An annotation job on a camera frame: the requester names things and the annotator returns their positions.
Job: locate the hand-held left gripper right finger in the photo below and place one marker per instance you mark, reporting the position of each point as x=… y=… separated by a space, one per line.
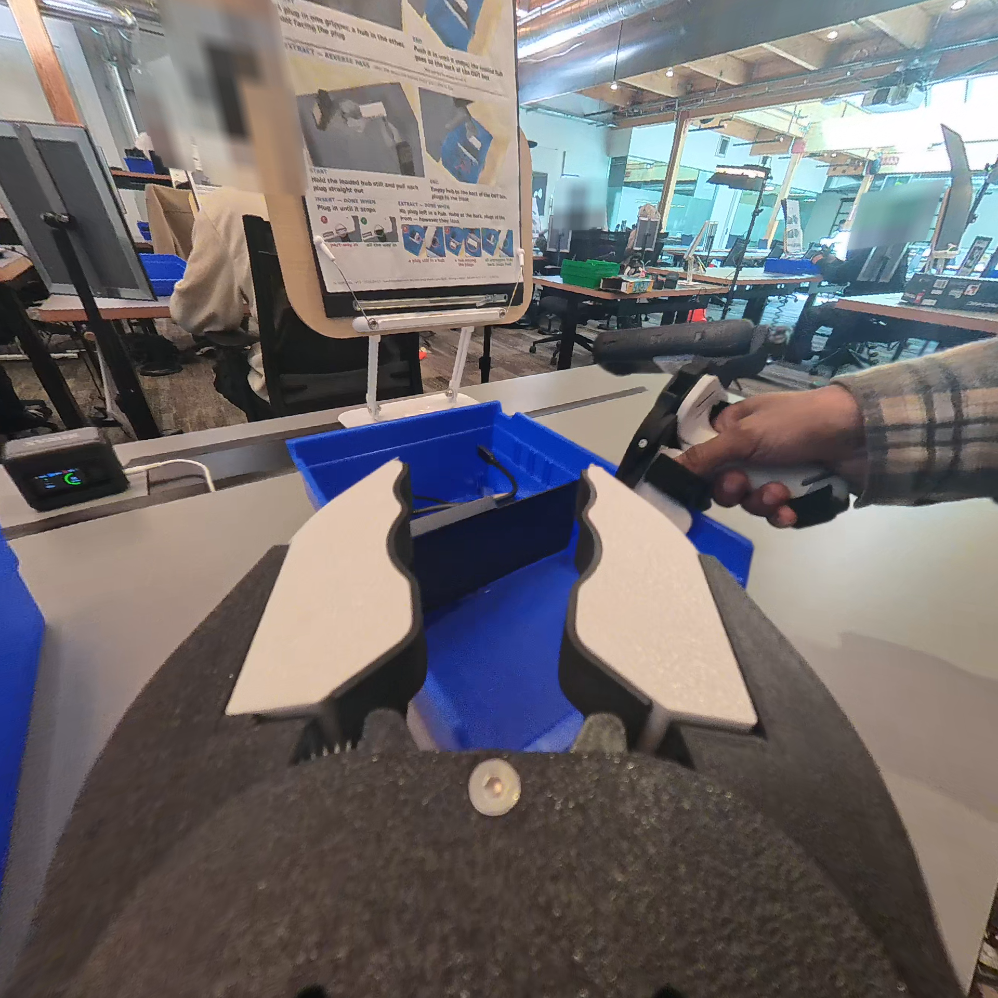
x=663 y=624

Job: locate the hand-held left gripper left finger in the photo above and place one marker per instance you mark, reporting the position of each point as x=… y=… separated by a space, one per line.
x=327 y=592

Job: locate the blue plastic bin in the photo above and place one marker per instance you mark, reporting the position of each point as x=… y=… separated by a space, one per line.
x=499 y=655
x=15 y=663

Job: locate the person's right hand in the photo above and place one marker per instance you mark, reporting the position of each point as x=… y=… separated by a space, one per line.
x=795 y=429

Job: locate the wooden-top desk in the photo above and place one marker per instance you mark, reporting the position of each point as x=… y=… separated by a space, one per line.
x=663 y=295
x=881 y=306

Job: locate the colourful small box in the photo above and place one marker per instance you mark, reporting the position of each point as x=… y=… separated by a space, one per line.
x=628 y=285

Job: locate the green plastic bin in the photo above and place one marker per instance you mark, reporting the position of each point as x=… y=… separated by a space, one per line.
x=589 y=273

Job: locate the black office chair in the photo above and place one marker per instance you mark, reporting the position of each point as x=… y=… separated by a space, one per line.
x=550 y=320
x=312 y=359

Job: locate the small blue storage bin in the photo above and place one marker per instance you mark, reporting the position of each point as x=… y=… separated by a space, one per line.
x=791 y=266
x=162 y=273

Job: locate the black bin divider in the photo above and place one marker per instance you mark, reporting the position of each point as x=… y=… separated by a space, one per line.
x=499 y=553

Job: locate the black power bank with display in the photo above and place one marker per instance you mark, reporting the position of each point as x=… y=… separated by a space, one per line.
x=47 y=452

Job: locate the tall black display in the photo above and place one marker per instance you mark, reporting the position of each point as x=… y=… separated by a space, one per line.
x=955 y=187

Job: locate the printed instruction sheet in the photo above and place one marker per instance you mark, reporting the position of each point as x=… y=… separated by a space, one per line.
x=374 y=203

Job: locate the black monitor stand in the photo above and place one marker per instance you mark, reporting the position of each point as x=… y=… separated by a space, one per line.
x=101 y=335

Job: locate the grey framed monitor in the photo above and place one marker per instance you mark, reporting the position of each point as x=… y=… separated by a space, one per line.
x=70 y=203

